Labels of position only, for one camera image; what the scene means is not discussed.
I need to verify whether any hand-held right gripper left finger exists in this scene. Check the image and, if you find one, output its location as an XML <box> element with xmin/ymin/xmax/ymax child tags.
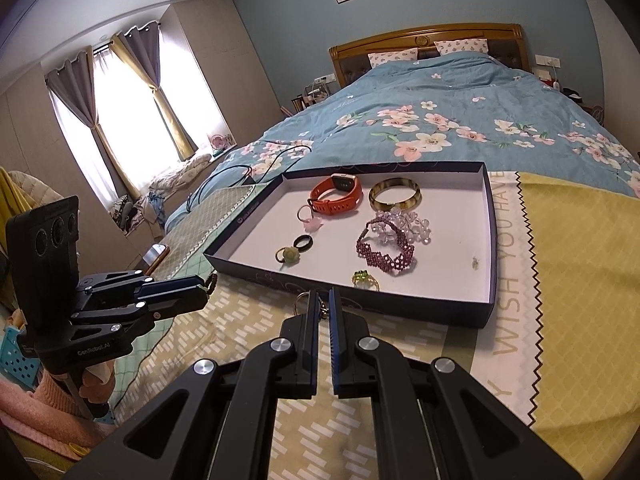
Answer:
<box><xmin>62</xmin><ymin>289</ymin><xmax>321</xmax><ymax>480</ymax></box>

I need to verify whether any dark blue box tray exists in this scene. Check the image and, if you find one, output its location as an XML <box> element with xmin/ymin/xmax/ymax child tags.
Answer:
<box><xmin>202</xmin><ymin>161</ymin><xmax>498</xmax><ymax>330</ymax></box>

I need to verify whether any bedside clutter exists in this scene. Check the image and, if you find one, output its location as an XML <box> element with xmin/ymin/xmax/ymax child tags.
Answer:
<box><xmin>292</xmin><ymin>80</ymin><xmax>333</xmax><ymax>113</ymax></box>
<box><xmin>537</xmin><ymin>67</ymin><xmax>606</xmax><ymax>121</ymax></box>

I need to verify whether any blue plastic basket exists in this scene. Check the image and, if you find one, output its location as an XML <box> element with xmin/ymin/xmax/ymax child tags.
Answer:
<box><xmin>0</xmin><ymin>325</ymin><xmax>41</xmax><ymax>392</ymax></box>

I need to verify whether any pink windowsill ornament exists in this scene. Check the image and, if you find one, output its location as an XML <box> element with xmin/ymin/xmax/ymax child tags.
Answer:
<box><xmin>207</xmin><ymin>132</ymin><xmax>236</xmax><ymax>154</ymax></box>

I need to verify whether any orange smartwatch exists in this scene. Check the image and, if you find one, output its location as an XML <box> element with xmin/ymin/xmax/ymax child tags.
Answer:
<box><xmin>307</xmin><ymin>172</ymin><xmax>364</xmax><ymax>216</ymax></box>

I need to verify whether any person's left forearm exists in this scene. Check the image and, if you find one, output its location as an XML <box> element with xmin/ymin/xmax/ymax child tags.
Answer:
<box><xmin>0</xmin><ymin>367</ymin><xmax>113</xmax><ymax>445</ymax></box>

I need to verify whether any rumpled window seat bedding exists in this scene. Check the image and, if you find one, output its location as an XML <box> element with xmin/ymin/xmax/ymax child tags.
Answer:
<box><xmin>112</xmin><ymin>152</ymin><xmax>213</xmax><ymax>233</ymax></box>

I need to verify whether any plain gold ring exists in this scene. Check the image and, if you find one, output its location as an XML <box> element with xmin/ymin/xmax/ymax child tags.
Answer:
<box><xmin>294</xmin><ymin>292</ymin><xmax>331</xmax><ymax>318</ymax></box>

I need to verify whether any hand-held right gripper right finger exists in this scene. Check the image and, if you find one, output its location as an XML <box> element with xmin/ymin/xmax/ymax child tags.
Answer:
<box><xmin>327</xmin><ymin>286</ymin><xmax>571</xmax><ymax>480</ymax></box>

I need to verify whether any pink flower ring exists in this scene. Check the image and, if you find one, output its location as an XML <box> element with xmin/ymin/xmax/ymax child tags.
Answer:
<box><xmin>297</xmin><ymin>205</ymin><xmax>323</xmax><ymax>233</ymax></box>

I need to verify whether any grey and gold curtain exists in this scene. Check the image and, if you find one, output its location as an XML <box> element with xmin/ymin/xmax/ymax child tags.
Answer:
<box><xmin>45</xmin><ymin>51</ymin><xmax>143</xmax><ymax>206</ymax></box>
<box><xmin>109</xmin><ymin>21</ymin><xmax>201</xmax><ymax>161</ymax></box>

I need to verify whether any dark phone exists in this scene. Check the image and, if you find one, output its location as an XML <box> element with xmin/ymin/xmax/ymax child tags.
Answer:
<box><xmin>142</xmin><ymin>242</ymin><xmax>169</xmax><ymax>273</ymax></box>

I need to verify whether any purple beaded bracelet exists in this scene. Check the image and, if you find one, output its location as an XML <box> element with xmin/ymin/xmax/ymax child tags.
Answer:
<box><xmin>356</xmin><ymin>217</ymin><xmax>417</xmax><ymax>277</ymax></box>

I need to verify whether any yellow cloth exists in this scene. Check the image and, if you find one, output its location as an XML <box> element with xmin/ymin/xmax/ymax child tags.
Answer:
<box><xmin>0</xmin><ymin>167</ymin><xmax>31</xmax><ymax>241</ymax></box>

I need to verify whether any person's left hand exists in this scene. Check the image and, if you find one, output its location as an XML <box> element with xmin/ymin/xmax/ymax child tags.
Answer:
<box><xmin>75</xmin><ymin>357</ymin><xmax>118</xmax><ymax>403</ymax></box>

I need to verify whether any black cable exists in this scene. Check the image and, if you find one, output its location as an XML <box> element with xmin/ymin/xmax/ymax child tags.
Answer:
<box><xmin>185</xmin><ymin>144</ymin><xmax>313</xmax><ymax>211</ymax></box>

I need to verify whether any gold bangle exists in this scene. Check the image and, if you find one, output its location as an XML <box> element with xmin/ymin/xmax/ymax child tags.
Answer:
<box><xmin>368</xmin><ymin>176</ymin><xmax>421</xmax><ymax>212</ymax></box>

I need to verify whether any wooden bed headboard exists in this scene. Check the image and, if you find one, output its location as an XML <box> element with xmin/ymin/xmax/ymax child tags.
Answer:
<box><xmin>328</xmin><ymin>22</ymin><xmax>531</xmax><ymax>91</ymax></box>

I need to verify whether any clear crystal bead bracelet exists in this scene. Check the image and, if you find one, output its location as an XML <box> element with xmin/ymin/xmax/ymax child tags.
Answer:
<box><xmin>372</xmin><ymin>210</ymin><xmax>432</xmax><ymax>245</ymax></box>

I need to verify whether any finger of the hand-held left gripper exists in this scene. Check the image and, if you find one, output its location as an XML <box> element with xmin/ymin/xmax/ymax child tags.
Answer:
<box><xmin>70</xmin><ymin>287</ymin><xmax>212</xmax><ymax>329</ymax></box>
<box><xmin>75</xmin><ymin>270</ymin><xmax>209</xmax><ymax>297</ymax></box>

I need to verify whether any green gem gold ring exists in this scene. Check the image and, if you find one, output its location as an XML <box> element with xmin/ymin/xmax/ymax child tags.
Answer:
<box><xmin>351</xmin><ymin>270</ymin><xmax>380</xmax><ymax>292</ymax></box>

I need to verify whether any dotted white pillow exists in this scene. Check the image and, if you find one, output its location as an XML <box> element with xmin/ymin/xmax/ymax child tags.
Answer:
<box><xmin>434</xmin><ymin>37</ymin><xmax>490</xmax><ymax>56</ymax></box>
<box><xmin>367</xmin><ymin>47</ymin><xmax>418</xmax><ymax>68</ymax></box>

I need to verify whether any blue floral duvet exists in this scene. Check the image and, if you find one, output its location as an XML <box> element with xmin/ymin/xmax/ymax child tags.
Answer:
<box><xmin>165</xmin><ymin>51</ymin><xmax>640</xmax><ymax>233</ymax></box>

